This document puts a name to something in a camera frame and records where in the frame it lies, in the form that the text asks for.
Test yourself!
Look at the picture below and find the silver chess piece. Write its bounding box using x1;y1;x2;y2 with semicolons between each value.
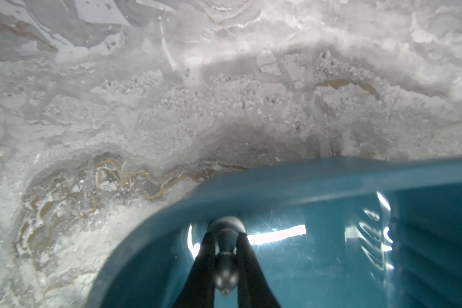
207;216;246;296

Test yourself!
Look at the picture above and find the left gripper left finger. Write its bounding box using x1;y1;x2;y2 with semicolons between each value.
173;232;216;308

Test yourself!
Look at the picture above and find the teal plastic storage box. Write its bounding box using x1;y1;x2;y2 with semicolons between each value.
86;157;462;307

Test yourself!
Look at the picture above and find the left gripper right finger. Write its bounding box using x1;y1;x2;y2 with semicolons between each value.
236;233;280;308

